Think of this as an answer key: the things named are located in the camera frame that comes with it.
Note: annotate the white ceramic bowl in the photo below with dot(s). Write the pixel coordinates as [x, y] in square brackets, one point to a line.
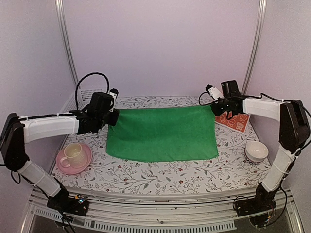
[256, 151]

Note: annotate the white plastic mesh basket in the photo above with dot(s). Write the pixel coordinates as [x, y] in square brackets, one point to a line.
[83, 98]

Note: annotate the aluminium front rail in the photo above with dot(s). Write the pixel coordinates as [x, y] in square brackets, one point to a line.
[184, 213]

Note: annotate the pink saucer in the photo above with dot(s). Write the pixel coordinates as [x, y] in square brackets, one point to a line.
[69, 170]

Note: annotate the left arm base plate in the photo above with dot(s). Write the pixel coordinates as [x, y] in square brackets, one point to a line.
[65, 204]

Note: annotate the right aluminium frame post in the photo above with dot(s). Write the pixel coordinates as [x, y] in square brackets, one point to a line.
[256, 41]

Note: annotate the orange rabbit pattern towel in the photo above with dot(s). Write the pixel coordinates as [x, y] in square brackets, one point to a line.
[236, 123]

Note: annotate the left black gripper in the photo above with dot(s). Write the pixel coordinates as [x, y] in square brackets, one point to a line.
[113, 121]

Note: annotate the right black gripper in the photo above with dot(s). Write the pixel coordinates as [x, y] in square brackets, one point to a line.
[217, 111]

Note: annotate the aluminium frame post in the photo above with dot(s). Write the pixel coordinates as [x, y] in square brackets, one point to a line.
[256, 41]
[65, 38]

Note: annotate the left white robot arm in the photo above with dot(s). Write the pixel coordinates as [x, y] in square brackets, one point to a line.
[18, 131]

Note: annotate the green microfiber towel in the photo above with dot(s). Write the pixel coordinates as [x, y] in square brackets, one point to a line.
[163, 135]

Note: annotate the left aluminium frame post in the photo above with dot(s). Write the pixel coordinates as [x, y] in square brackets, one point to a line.
[65, 38]

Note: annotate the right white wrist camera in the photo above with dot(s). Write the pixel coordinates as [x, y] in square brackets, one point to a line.
[215, 93]

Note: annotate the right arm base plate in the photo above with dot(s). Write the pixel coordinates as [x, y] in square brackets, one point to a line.
[250, 206]

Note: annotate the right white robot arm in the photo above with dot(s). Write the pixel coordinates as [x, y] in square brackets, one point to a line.
[294, 128]

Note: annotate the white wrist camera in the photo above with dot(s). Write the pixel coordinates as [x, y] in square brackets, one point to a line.
[114, 93]
[215, 93]

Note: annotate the cream ribbed mug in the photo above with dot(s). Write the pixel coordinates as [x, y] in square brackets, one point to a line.
[75, 155]

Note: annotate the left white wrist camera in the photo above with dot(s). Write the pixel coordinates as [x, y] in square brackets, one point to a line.
[114, 93]

